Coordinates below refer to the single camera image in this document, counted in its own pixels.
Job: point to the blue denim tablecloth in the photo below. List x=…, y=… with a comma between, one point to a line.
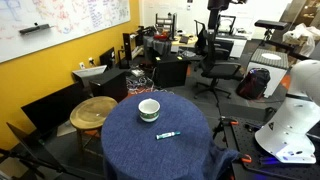
x=160, y=156

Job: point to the white low desk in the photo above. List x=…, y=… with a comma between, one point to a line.
x=233, y=43

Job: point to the white wall outlet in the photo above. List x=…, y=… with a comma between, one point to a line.
x=91, y=60
x=82, y=65

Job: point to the round wooden stool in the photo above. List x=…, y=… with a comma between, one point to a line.
x=93, y=113

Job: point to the black bar camera on stand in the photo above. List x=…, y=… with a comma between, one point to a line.
x=270, y=24

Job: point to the white wall whiteboard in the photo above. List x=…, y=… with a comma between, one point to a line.
x=66, y=26

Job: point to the white cabinet grey top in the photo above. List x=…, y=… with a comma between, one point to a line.
x=270, y=60

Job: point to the black red backpack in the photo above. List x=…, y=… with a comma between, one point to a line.
x=253, y=83

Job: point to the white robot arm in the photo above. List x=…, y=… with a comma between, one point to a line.
x=293, y=133

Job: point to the small black monitor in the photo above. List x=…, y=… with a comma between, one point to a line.
x=107, y=57

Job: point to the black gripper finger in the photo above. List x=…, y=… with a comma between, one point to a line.
x=217, y=20
x=211, y=20

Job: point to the black cube cabinet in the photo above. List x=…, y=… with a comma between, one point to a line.
x=110, y=83

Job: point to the grey cloth covered desk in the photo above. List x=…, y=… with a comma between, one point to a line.
x=156, y=45

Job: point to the green whiteboard marker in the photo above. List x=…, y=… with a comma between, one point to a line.
x=167, y=135

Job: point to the white cup green christmas band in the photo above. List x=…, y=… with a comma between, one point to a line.
x=149, y=110

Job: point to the black office chair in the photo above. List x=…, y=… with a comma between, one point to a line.
x=218, y=68

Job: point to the white plastic bag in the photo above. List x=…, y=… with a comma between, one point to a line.
x=300, y=38

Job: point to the large black flat monitor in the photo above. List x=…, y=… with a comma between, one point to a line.
x=53, y=106

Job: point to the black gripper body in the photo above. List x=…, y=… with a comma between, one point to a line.
x=218, y=4

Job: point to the black panel on tripod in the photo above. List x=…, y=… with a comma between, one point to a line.
x=30, y=146

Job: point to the black computer tower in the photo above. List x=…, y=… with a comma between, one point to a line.
x=127, y=45

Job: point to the black desk cabinet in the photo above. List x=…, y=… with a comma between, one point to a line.
x=171, y=70

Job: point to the black frame 3d printer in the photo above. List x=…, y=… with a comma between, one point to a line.
x=226, y=23

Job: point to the orange clamp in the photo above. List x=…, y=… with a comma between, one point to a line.
x=230, y=122
x=246, y=158

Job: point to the black mesh chair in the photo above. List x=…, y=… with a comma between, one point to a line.
x=200, y=38

